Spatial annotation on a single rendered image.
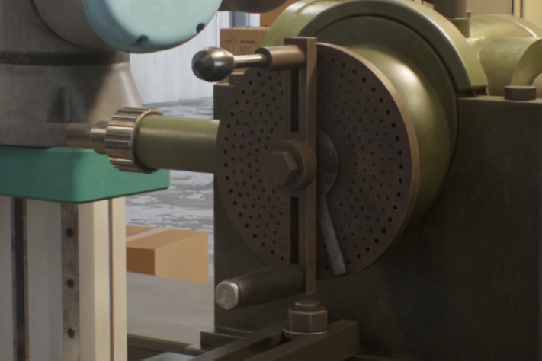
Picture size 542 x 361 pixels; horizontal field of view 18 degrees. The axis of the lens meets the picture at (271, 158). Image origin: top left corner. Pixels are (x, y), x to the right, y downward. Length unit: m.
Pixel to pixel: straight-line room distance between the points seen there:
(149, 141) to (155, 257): 3.96
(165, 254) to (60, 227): 3.35
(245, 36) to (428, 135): 8.86
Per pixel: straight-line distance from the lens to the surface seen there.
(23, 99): 1.87
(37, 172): 1.87
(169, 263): 5.51
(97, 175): 1.85
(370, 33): 1.40
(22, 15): 1.87
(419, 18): 1.38
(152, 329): 2.31
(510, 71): 1.41
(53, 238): 2.14
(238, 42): 10.23
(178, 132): 1.45
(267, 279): 1.29
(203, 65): 1.22
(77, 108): 1.86
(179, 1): 1.70
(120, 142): 1.48
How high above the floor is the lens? 1.34
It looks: 7 degrees down
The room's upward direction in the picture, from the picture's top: straight up
